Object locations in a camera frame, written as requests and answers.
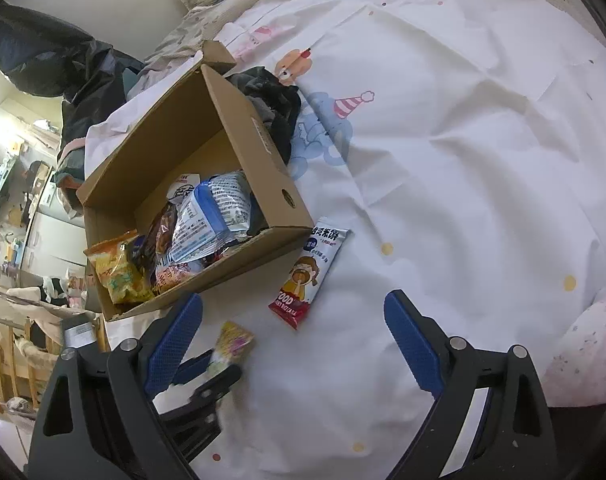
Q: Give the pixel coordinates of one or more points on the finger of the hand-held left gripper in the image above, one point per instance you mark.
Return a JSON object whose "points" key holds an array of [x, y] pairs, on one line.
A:
{"points": [[213, 387], [195, 367]]}

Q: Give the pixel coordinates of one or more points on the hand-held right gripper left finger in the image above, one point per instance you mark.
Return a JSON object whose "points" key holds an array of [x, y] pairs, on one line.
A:
{"points": [[175, 342]]}

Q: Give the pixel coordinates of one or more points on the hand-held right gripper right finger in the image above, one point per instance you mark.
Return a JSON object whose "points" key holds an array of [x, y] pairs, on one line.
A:
{"points": [[413, 345]]}

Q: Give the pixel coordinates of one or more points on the small yellow purple snack packet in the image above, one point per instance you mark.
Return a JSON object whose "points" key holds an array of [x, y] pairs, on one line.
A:
{"points": [[233, 342]]}

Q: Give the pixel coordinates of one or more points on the white red rice cracker packet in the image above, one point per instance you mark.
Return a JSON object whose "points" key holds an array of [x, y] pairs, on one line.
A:
{"points": [[308, 275]]}

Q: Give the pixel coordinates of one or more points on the brown cardboard box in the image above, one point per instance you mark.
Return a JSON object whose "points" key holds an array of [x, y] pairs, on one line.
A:
{"points": [[263, 160]]}

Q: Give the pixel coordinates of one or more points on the brown snack packet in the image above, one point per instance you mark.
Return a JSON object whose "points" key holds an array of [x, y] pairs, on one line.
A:
{"points": [[163, 232]]}

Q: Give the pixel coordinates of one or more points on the large blue white snack packet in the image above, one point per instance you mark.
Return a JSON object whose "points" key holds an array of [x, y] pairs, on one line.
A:
{"points": [[208, 215]]}

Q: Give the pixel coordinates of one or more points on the white round logo snack packet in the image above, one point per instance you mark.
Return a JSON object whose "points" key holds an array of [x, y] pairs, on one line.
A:
{"points": [[183, 187]]}

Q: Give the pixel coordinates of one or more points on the white cabinet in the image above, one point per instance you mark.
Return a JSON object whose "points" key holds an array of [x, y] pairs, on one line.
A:
{"points": [[53, 240]]}

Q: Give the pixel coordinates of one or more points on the wooden rack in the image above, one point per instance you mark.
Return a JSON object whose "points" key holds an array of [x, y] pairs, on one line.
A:
{"points": [[8, 360]]}

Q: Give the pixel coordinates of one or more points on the pink dotted blanket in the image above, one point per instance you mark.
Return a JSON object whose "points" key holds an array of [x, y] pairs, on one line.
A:
{"points": [[588, 350]]}

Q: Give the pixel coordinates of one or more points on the white printed bed sheet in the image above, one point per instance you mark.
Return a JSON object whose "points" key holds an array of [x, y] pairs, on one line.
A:
{"points": [[458, 160]]}

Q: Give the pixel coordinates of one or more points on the dark grey clothes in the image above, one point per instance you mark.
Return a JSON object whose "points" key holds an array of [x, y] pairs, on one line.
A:
{"points": [[278, 105]]}

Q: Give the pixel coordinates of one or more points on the dark jacket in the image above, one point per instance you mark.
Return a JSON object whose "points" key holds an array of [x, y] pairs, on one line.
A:
{"points": [[43, 50]]}

